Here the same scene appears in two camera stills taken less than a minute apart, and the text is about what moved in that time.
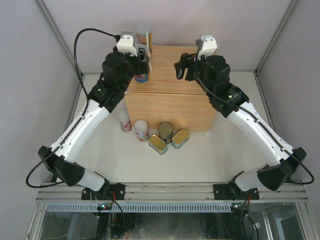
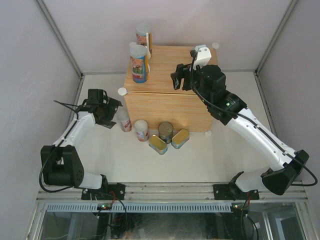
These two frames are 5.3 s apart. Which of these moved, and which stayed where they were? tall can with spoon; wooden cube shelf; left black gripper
Moved: left black gripper
Stayed: tall can with spoon; wooden cube shelf
